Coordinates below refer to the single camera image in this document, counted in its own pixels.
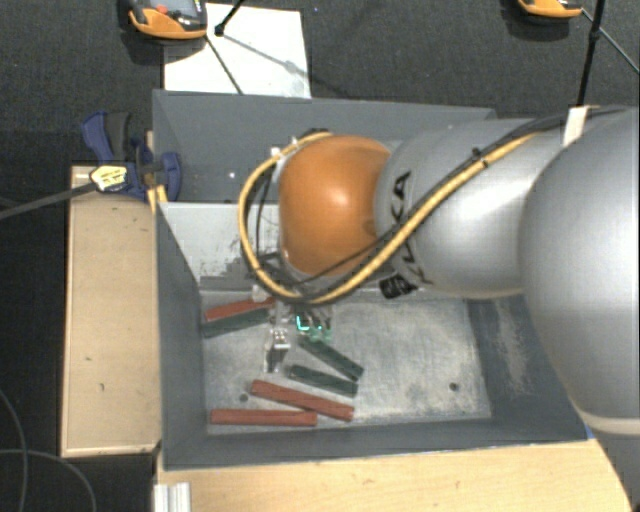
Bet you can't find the grey metal bin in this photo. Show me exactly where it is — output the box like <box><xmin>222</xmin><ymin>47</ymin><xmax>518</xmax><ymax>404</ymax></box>
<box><xmin>151</xmin><ymin>88</ymin><xmax>589</xmax><ymax>471</ymax></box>

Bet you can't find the red-brown flat block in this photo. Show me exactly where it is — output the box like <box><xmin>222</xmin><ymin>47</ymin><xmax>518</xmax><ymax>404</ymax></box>
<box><xmin>209</xmin><ymin>408</ymin><xmax>319</xmax><ymax>428</ymax></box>
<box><xmin>250</xmin><ymin>379</ymin><xmax>356</xmax><ymax>423</ymax></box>
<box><xmin>204</xmin><ymin>296</ymin><xmax>277</xmax><ymax>323</ymax></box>

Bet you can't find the dark green flat block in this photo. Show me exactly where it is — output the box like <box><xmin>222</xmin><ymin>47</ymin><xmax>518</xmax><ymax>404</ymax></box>
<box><xmin>296</xmin><ymin>335</ymin><xmax>365</xmax><ymax>383</ymax></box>
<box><xmin>200</xmin><ymin>308</ymin><xmax>272</xmax><ymax>339</ymax></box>
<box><xmin>288</xmin><ymin>364</ymin><xmax>360</xmax><ymax>399</ymax></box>

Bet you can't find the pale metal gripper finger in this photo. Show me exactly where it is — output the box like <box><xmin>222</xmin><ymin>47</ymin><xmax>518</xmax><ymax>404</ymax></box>
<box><xmin>265</xmin><ymin>325</ymin><xmax>293</xmax><ymax>375</ymax></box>

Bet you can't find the pale wood board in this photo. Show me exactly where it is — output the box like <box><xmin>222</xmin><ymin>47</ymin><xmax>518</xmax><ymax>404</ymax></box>
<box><xmin>60</xmin><ymin>164</ymin><xmax>164</xmax><ymax>459</ymax></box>

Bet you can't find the black cylinder on white bracket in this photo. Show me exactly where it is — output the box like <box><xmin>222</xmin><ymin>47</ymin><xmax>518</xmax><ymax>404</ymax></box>
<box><xmin>378</xmin><ymin>269</ymin><xmax>434</xmax><ymax>301</ymax></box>

